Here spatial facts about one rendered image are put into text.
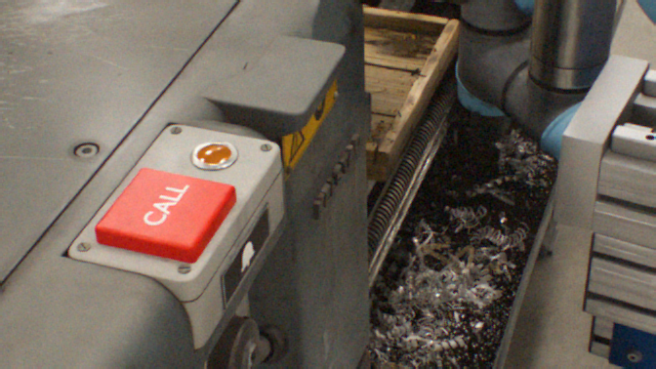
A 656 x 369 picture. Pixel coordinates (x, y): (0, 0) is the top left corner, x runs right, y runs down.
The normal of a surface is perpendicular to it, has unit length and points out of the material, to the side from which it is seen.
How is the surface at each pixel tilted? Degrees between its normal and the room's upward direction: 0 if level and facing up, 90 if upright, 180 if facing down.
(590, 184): 90
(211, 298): 90
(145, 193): 0
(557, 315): 0
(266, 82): 0
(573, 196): 90
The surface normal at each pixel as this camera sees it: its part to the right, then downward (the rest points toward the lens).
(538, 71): -0.86, 0.33
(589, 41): 0.24, 0.58
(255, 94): -0.03, -0.79
